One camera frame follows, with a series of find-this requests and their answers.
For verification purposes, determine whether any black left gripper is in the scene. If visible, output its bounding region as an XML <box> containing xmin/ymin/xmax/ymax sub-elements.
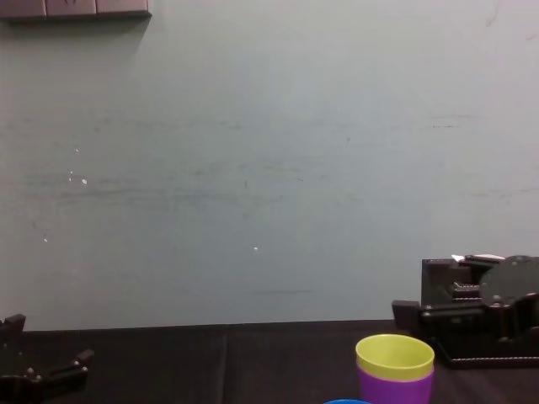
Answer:
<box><xmin>0</xmin><ymin>313</ymin><xmax>95</xmax><ymax>404</ymax></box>

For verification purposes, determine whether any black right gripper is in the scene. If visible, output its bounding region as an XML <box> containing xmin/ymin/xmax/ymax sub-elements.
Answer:
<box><xmin>391</xmin><ymin>289</ymin><xmax>539</xmax><ymax>343</ymax></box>

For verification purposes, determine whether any black stitched desk organizer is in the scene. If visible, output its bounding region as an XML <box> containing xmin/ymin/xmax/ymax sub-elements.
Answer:
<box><xmin>421</xmin><ymin>254</ymin><xmax>539</xmax><ymax>371</ymax></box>

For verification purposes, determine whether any yellow-green plastic cup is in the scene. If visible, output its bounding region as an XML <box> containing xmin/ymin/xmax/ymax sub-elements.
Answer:
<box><xmin>355</xmin><ymin>334</ymin><xmax>435</xmax><ymax>382</ymax></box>

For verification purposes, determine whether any purple plastic cup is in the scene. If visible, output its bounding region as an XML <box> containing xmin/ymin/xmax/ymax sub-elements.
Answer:
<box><xmin>356</xmin><ymin>361</ymin><xmax>435</xmax><ymax>404</ymax></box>

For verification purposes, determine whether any black table cloth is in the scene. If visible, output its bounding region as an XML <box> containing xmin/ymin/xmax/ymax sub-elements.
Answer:
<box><xmin>0</xmin><ymin>319</ymin><xmax>539</xmax><ymax>404</ymax></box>

